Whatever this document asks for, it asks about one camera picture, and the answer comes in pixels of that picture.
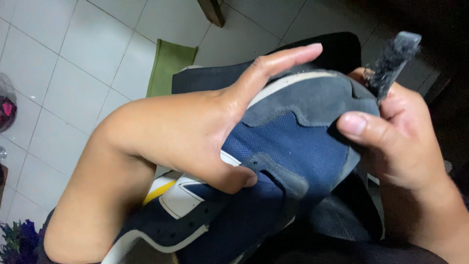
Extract clear bag with pink item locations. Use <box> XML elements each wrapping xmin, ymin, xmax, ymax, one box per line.
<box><xmin>0</xmin><ymin>72</ymin><xmax>18</xmax><ymax>133</ymax></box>

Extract purple flower bunch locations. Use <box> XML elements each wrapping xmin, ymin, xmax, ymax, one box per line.
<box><xmin>0</xmin><ymin>219</ymin><xmax>41</xmax><ymax>264</ymax></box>

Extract person's right hand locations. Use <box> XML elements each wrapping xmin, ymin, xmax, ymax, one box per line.
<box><xmin>336</xmin><ymin>67</ymin><xmax>452</xmax><ymax>192</ymax></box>

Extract person's left hand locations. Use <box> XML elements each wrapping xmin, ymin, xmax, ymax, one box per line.
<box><xmin>96</xmin><ymin>43</ymin><xmax>324</xmax><ymax>195</ymax></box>

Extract green floor mat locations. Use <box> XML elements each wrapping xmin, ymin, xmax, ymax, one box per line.
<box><xmin>146</xmin><ymin>38</ymin><xmax>199</xmax><ymax>98</ymax></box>

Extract brown wooden furniture leg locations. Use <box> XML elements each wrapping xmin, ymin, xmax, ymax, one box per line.
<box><xmin>196</xmin><ymin>0</ymin><xmax>226</xmax><ymax>28</ymax></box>

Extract grey cleaning brush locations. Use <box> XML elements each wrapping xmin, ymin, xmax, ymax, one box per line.
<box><xmin>363</xmin><ymin>31</ymin><xmax>423</xmax><ymax>106</ymax></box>

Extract navy blue sneaker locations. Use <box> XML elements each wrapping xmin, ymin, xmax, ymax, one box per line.
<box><xmin>101</xmin><ymin>63</ymin><xmax>385</xmax><ymax>264</ymax></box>

